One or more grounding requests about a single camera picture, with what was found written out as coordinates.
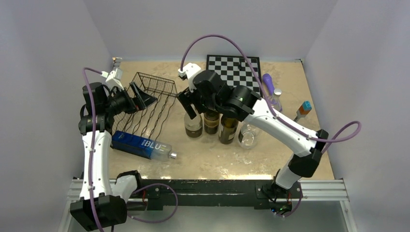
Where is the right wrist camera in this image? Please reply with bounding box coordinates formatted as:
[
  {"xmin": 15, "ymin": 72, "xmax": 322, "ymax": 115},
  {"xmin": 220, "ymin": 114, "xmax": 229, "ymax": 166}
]
[{"xmin": 178, "ymin": 63, "xmax": 202, "ymax": 92}]

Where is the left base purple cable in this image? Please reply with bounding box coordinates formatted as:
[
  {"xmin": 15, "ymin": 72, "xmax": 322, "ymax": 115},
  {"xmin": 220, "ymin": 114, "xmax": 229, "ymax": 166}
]
[{"xmin": 123, "ymin": 183, "xmax": 178, "ymax": 225}]

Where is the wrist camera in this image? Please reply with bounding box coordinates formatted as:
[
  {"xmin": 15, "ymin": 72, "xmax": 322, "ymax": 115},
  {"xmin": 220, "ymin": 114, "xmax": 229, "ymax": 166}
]
[
  {"xmin": 100, "ymin": 68, "xmax": 124, "ymax": 90},
  {"xmin": 178, "ymin": 63, "xmax": 202, "ymax": 92}
]

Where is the clear bottle silver cap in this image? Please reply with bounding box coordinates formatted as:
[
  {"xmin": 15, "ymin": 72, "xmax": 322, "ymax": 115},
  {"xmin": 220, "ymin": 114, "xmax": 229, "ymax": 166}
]
[
  {"xmin": 269, "ymin": 88, "xmax": 282, "ymax": 112},
  {"xmin": 238, "ymin": 123, "xmax": 260, "ymax": 149}
]

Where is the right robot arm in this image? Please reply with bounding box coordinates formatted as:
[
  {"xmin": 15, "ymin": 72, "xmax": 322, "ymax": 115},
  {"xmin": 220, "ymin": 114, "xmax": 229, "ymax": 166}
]
[{"xmin": 177, "ymin": 65, "xmax": 328, "ymax": 197}]

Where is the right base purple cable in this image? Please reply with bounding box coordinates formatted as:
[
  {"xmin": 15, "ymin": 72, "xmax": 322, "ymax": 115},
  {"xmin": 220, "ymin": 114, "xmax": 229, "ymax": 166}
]
[{"xmin": 272, "ymin": 182, "xmax": 304, "ymax": 219}]

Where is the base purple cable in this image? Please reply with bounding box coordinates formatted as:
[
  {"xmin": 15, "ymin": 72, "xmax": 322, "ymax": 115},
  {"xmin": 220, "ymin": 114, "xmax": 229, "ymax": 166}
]
[
  {"xmin": 272, "ymin": 182, "xmax": 304, "ymax": 219},
  {"xmin": 123, "ymin": 183, "xmax": 178, "ymax": 225}
]

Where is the clear bottle far silver cap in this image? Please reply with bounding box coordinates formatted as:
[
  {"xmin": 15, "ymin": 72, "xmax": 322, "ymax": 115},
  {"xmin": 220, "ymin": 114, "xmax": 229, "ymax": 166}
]
[{"xmin": 269, "ymin": 88, "xmax": 282, "ymax": 112}]

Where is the clear wine bottle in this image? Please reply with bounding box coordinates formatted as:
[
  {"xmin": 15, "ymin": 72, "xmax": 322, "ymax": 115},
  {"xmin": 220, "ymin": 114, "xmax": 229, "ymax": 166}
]
[{"xmin": 184, "ymin": 113, "xmax": 203, "ymax": 138}]

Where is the green bottle grey neck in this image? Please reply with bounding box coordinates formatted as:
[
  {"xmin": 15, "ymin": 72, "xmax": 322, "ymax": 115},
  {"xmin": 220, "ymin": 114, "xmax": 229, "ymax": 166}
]
[{"xmin": 204, "ymin": 110, "xmax": 220, "ymax": 134}]

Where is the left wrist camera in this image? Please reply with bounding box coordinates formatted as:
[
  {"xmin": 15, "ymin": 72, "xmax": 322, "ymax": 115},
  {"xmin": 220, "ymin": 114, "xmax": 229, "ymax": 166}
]
[{"xmin": 100, "ymin": 68, "xmax": 124, "ymax": 90}]

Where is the purple flashlight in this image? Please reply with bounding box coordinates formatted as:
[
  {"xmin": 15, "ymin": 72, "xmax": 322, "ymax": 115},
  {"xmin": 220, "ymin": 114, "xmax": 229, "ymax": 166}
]
[{"xmin": 262, "ymin": 73, "xmax": 275, "ymax": 95}]

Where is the clear bottle near silver cap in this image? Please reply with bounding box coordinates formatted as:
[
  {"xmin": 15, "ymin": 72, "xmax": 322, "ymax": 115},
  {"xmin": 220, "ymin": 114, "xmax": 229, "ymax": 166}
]
[{"xmin": 238, "ymin": 123, "xmax": 260, "ymax": 149}]

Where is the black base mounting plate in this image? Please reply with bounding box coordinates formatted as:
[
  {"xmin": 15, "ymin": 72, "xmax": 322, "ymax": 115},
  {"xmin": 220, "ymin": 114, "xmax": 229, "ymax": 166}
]
[{"xmin": 130, "ymin": 179, "xmax": 301, "ymax": 210}]

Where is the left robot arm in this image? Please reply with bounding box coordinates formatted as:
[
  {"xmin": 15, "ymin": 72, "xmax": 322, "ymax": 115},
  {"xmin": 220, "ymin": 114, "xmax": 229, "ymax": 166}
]
[{"xmin": 70, "ymin": 82, "xmax": 157, "ymax": 232}]

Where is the black wire wine rack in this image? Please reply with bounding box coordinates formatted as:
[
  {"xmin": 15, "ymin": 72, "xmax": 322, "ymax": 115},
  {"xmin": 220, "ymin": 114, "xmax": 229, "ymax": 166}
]
[{"xmin": 113, "ymin": 72, "xmax": 177, "ymax": 141}]

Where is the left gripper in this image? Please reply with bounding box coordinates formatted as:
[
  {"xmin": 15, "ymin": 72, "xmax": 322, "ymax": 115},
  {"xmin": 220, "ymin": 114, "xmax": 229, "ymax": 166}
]
[{"xmin": 103, "ymin": 82, "xmax": 156, "ymax": 116}]

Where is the blue square bottle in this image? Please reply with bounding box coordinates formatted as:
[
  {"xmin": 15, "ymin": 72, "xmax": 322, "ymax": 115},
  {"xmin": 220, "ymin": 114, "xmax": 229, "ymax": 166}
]
[{"xmin": 111, "ymin": 131, "xmax": 177, "ymax": 161}]

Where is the black white chessboard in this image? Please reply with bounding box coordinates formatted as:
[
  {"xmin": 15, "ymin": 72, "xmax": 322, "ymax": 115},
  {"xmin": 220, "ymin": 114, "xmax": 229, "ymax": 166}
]
[{"xmin": 206, "ymin": 55, "xmax": 262, "ymax": 94}]

